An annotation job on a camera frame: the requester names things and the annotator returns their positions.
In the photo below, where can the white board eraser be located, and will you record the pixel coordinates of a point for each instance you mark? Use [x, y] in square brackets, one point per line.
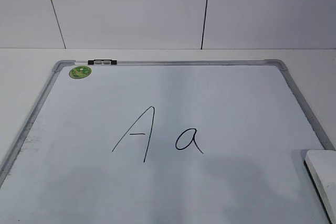
[320, 165]

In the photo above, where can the black and clear board clip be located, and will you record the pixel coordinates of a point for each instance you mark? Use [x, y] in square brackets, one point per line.
[102, 62]

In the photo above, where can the green round magnet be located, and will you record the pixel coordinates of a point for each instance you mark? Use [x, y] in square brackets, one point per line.
[80, 72]

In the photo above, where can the white board with grey frame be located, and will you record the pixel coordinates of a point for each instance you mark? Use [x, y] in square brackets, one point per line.
[165, 142]

